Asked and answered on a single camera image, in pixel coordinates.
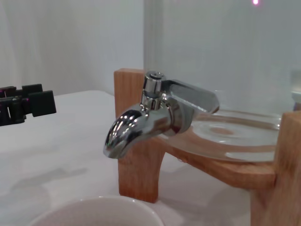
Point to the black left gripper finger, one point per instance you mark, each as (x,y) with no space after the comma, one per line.
(30,88)
(42,103)

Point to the red ceramic cup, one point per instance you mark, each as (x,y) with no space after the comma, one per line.
(94,214)

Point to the chrome faucet tap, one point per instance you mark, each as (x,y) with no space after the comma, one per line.
(131,131)

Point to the wooden jar stand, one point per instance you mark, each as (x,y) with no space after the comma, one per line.
(138,181)

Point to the clear glass water jar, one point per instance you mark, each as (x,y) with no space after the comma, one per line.
(223,58)

